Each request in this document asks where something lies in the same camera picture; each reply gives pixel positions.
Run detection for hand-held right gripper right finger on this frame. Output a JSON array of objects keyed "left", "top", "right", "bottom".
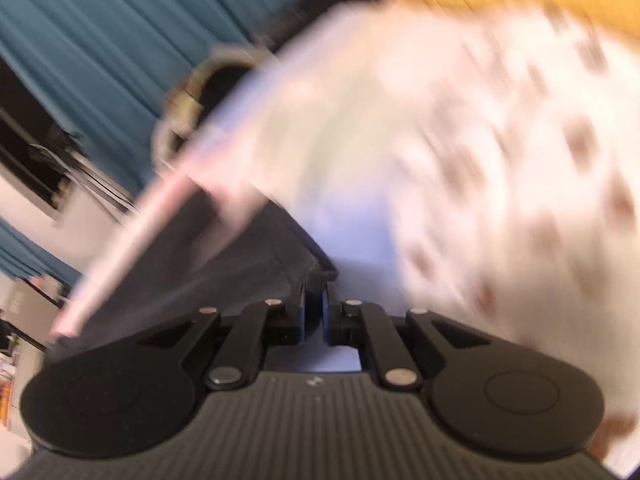
[{"left": 322, "top": 282, "right": 493, "bottom": 391}]

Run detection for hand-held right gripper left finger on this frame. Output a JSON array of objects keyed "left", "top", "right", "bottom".
[{"left": 137, "top": 282, "right": 307, "bottom": 392}]

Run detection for black pants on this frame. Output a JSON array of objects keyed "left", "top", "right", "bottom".
[{"left": 50, "top": 200, "right": 341, "bottom": 361}]

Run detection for white pink bed blanket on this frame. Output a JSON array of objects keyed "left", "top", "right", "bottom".
[{"left": 50, "top": 0, "right": 640, "bottom": 461}]

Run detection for narrow blue curtain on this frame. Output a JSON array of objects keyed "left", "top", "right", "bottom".
[{"left": 0, "top": 217, "right": 83, "bottom": 286}]

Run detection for dark window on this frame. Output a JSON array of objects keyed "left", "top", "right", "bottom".
[{"left": 0, "top": 55, "right": 136, "bottom": 221}]

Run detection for wide blue curtain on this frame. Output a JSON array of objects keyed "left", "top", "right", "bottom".
[{"left": 0, "top": 0, "right": 341, "bottom": 196}]

